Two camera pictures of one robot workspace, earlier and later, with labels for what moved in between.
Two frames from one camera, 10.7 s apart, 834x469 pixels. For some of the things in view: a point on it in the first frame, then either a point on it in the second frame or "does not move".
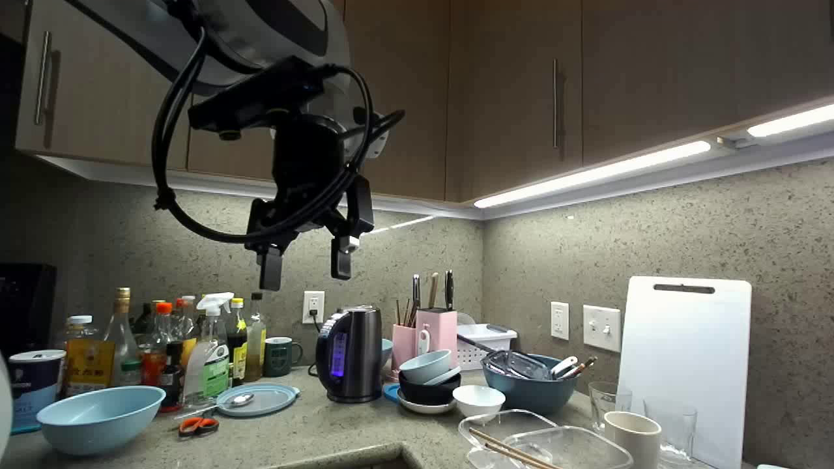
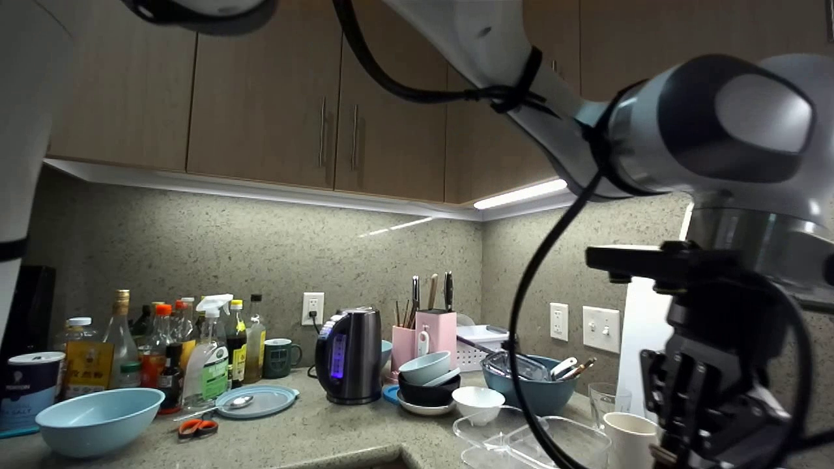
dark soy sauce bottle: [239, 348] does not move
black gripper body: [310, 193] → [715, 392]
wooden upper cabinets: [499, 98] does not move
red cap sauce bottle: [157, 349] does not move
